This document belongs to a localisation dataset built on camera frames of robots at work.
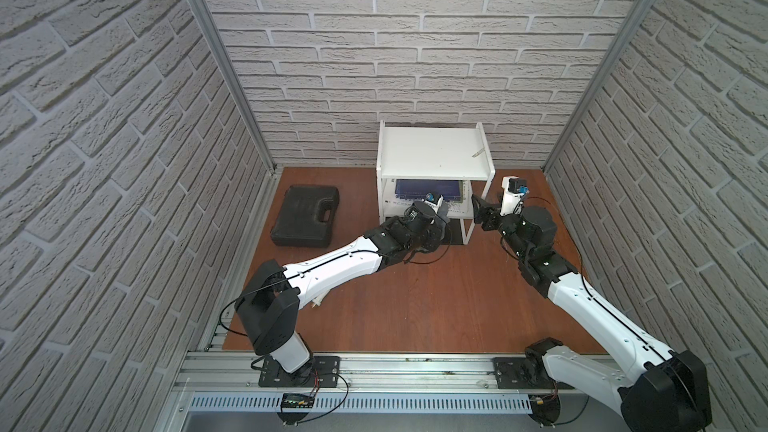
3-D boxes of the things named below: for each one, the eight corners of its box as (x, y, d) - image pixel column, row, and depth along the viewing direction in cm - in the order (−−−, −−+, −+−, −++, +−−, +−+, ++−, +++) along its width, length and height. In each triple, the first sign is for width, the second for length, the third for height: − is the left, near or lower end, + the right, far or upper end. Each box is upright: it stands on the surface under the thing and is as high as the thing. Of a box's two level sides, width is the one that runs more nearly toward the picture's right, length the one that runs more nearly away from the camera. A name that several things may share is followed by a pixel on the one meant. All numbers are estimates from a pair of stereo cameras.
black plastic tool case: (276, 247, 99) (269, 236, 94) (291, 196, 113) (286, 185, 108) (331, 247, 99) (327, 236, 94) (339, 197, 113) (336, 185, 108)
